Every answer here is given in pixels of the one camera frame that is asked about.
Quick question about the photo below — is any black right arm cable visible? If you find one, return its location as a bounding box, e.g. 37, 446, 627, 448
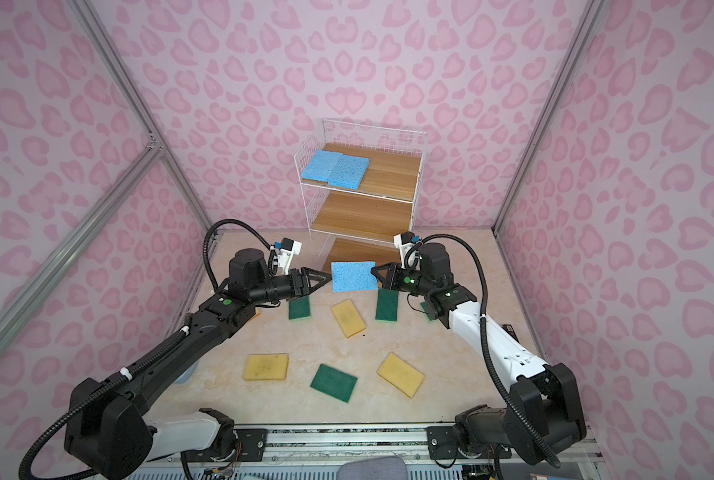
407, 233, 562, 469

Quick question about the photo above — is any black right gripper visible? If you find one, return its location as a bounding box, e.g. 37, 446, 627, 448
370, 262, 435, 298

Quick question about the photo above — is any green scouring pad left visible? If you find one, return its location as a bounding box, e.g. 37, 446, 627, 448
288, 296, 311, 321

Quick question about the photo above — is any yellow sponge centre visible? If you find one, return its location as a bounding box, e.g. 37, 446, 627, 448
331, 300, 367, 338

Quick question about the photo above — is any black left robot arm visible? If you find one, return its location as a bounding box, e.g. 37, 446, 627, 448
64, 248, 332, 479

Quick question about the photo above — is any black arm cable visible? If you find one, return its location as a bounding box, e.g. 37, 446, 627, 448
17, 218, 277, 480
407, 233, 562, 469

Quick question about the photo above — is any yellow sponge front right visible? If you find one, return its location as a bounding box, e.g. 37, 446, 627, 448
377, 353, 426, 398

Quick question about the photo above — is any green sponge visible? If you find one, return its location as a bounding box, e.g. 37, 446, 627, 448
421, 302, 435, 322
375, 288, 399, 323

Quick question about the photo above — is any green scouring pad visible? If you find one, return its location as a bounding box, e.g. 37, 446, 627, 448
310, 364, 358, 403
288, 296, 311, 321

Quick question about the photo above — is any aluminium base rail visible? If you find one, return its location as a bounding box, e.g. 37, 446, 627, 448
134, 421, 598, 480

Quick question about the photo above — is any green scouring pad front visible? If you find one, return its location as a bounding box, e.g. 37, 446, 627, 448
310, 364, 358, 403

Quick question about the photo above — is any green sponge middle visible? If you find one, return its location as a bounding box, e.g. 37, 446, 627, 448
375, 288, 399, 323

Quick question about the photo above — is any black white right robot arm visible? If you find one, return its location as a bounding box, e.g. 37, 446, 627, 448
371, 232, 587, 468

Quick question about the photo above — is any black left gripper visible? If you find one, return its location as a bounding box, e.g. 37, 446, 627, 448
250, 267, 332, 307

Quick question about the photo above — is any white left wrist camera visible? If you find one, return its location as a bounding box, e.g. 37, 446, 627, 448
272, 237, 302, 275

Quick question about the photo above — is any green sponge right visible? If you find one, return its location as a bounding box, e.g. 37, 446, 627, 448
421, 302, 435, 322

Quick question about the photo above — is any white wire wooden shelf rack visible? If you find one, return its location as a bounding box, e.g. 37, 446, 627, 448
294, 119, 427, 271

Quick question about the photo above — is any grey chair back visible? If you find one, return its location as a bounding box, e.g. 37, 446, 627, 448
336, 456, 410, 480

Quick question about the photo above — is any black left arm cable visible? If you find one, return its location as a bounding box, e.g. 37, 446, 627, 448
17, 218, 277, 480

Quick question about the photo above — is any blue sponge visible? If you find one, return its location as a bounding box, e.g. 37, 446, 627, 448
301, 150, 344, 184
327, 155, 370, 190
331, 261, 378, 293

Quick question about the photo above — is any yellow sponge front left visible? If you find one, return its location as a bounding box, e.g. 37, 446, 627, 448
243, 354, 289, 381

